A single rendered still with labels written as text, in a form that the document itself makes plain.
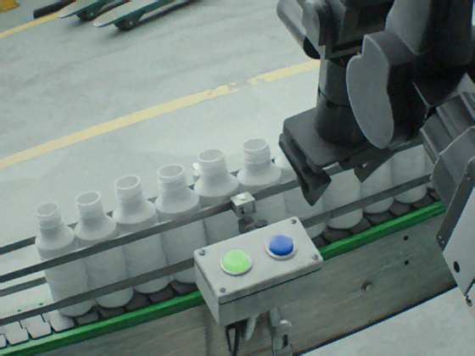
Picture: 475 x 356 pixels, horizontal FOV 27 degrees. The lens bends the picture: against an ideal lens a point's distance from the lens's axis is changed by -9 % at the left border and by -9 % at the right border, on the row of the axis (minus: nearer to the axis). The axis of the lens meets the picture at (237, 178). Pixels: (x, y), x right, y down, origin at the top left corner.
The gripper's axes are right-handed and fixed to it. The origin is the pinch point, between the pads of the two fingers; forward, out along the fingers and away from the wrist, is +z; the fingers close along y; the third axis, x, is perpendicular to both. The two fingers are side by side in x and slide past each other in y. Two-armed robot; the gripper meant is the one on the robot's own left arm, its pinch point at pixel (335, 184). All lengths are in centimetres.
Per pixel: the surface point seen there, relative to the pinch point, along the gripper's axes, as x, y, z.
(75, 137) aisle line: -217, -43, 231
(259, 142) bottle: -26.1, -7.6, 24.0
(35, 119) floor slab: -248, -34, 244
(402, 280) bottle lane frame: -8, -24, 47
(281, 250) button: -7.6, 0.5, 20.6
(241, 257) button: -9.1, 5.1, 20.5
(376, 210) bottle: -15.9, -22.0, 36.5
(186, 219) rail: -21.4, 6.0, 26.8
